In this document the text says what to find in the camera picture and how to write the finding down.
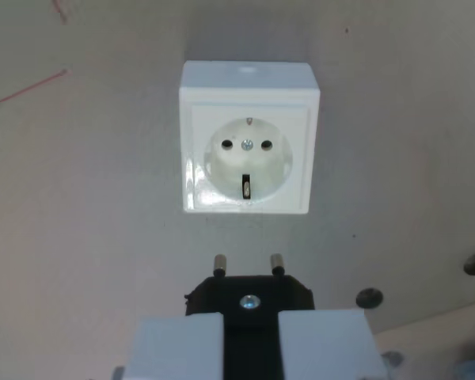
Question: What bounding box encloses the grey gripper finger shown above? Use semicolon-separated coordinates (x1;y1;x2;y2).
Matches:
112;314;226;380
277;309;389;380

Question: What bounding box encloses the black two-pin power plug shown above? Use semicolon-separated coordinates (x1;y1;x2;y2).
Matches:
184;253;316;380

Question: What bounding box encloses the white wall socket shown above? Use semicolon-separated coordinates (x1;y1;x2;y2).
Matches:
179;60;322;216

